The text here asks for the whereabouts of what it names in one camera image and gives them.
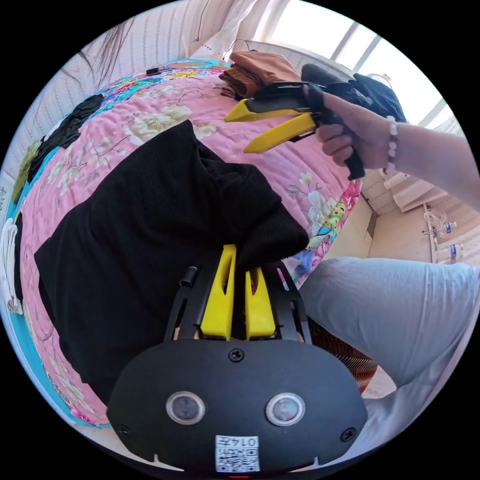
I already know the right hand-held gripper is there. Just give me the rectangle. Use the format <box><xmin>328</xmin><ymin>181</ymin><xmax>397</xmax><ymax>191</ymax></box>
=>
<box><xmin>224</xmin><ymin>81</ymin><xmax>367</xmax><ymax>181</ymax></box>

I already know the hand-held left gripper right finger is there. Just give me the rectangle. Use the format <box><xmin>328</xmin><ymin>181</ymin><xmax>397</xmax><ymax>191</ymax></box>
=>
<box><xmin>245</xmin><ymin>268</ymin><xmax>277</xmax><ymax>341</ymax></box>

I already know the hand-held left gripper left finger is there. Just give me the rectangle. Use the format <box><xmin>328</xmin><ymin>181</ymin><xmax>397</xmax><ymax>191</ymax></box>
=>
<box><xmin>199</xmin><ymin>244</ymin><xmax>238</xmax><ymax>341</ymax></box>

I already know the black turtleneck long sleeve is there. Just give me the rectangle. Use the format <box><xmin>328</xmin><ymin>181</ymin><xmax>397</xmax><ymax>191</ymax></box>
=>
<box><xmin>33</xmin><ymin>119</ymin><xmax>311</xmax><ymax>406</ymax></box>

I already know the person's right forearm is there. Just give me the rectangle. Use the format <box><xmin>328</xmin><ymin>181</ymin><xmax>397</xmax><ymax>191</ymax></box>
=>
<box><xmin>386</xmin><ymin>115</ymin><xmax>472</xmax><ymax>196</ymax></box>

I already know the person's right hand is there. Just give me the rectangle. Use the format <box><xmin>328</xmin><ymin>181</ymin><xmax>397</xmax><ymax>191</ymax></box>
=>
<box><xmin>316</xmin><ymin>91</ymin><xmax>395</xmax><ymax>173</ymax></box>

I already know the bed with pink floral quilt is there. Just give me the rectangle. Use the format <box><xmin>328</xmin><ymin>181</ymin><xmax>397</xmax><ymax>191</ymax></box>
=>
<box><xmin>7</xmin><ymin>58</ymin><xmax>363</xmax><ymax>430</ymax></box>

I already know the pile of brown clothes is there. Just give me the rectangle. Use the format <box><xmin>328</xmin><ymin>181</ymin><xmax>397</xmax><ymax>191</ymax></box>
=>
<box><xmin>218</xmin><ymin>50</ymin><xmax>302</xmax><ymax>101</ymax></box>

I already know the white curtain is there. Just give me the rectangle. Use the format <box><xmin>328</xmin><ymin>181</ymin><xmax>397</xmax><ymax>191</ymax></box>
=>
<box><xmin>190</xmin><ymin>0</ymin><xmax>292</xmax><ymax>65</ymax></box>

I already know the black garment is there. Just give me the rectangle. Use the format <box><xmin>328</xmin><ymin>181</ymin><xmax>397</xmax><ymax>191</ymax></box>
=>
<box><xmin>301</xmin><ymin>62</ymin><xmax>409</xmax><ymax>124</ymax></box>

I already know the window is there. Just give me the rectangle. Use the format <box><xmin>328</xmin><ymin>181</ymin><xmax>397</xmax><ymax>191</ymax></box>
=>
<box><xmin>269</xmin><ymin>0</ymin><xmax>468</xmax><ymax>132</ymax></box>

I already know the person's body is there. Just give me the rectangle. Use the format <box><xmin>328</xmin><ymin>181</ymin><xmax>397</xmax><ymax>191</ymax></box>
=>
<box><xmin>299</xmin><ymin>256</ymin><xmax>480</xmax><ymax>464</ymax></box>

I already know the pile of black clothes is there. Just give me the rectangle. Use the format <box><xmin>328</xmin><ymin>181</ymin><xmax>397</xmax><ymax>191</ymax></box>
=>
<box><xmin>28</xmin><ymin>93</ymin><xmax>107</xmax><ymax>182</ymax></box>

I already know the white garment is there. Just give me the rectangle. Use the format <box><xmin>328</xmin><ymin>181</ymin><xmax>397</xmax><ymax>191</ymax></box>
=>
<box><xmin>0</xmin><ymin>216</ymin><xmax>24</xmax><ymax>316</ymax></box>

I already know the green garment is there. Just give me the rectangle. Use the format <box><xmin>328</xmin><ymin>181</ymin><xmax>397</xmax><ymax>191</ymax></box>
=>
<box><xmin>11</xmin><ymin>139</ymin><xmax>42</xmax><ymax>204</ymax></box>

